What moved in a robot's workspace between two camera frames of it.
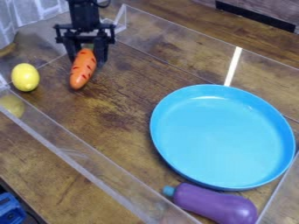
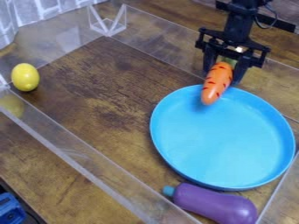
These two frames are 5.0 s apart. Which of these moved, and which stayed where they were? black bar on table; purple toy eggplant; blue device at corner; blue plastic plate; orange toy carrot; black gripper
Moved: orange toy carrot; black gripper
Stayed: blue device at corner; blue plastic plate; black bar on table; purple toy eggplant
